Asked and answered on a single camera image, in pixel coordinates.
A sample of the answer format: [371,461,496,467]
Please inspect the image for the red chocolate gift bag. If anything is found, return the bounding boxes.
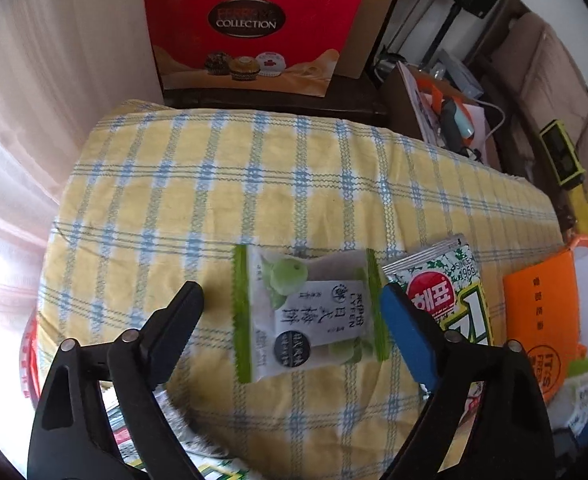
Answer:
[144,0,361,96]

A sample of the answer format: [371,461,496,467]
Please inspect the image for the green portable radio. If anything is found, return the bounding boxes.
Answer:
[539,119,586,190]

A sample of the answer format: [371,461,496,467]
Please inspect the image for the white curtain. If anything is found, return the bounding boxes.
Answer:
[0,0,165,311]

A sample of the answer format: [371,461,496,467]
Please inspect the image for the brown sofa cushion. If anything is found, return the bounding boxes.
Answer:
[490,12,588,186]

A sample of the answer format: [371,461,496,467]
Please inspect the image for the green plum cake packet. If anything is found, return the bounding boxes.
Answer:
[232,245,390,384]

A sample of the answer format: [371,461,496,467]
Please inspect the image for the white paper bag orange handles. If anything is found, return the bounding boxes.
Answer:
[396,62,487,164]

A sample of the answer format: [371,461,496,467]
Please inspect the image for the green seaweed snack pack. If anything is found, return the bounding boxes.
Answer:
[102,386,262,480]

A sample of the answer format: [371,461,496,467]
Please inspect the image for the yellow checkered tablecloth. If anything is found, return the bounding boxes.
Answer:
[38,101,562,479]

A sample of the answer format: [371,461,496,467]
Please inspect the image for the red plastic bag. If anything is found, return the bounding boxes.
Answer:
[20,311,40,408]

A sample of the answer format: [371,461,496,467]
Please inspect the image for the orange cardboard box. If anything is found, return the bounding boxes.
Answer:
[503,235,588,402]

